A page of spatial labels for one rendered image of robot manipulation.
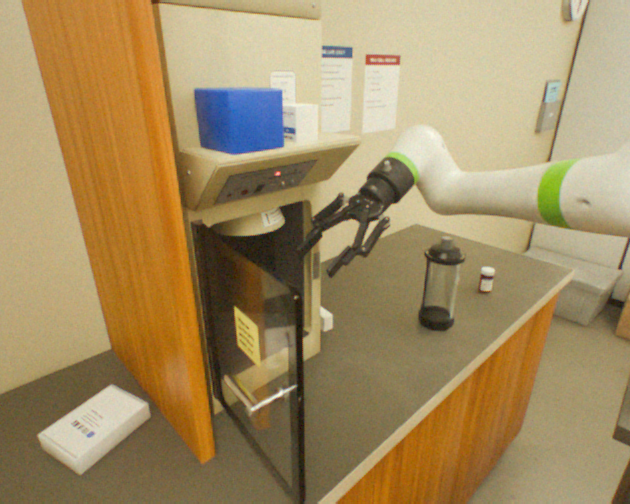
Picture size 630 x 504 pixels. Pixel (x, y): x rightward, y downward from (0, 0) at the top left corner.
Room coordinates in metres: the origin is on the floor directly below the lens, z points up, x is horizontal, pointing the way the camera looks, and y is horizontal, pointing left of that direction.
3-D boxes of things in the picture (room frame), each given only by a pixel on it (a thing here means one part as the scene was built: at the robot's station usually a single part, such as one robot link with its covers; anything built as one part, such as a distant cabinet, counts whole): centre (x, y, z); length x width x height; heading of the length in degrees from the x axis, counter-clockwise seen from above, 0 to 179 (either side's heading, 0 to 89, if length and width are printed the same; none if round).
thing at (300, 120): (0.77, 0.03, 1.54); 0.05 x 0.05 x 0.06; 40
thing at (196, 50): (0.87, 0.19, 1.33); 0.32 x 0.25 x 0.77; 133
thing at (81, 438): (0.63, 0.45, 0.96); 0.16 x 0.12 x 0.04; 151
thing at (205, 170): (0.74, 0.07, 1.46); 0.32 x 0.12 x 0.10; 133
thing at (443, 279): (1.03, -0.36, 1.06); 0.11 x 0.11 x 0.21
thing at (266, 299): (0.54, 0.11, 1.19); 0.30 x 0.01 x 0.40; 37
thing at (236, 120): (0.68, 0.12, 1.56); 0.10 x 0.10 x 0.09; 43
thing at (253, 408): (0.46, 0.09, 1.20); 0.10 x 0.05 x 0.03; 37
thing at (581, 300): (2.69, -1.82, 0.17); 0.60 x 0.42 x 0.33; 41
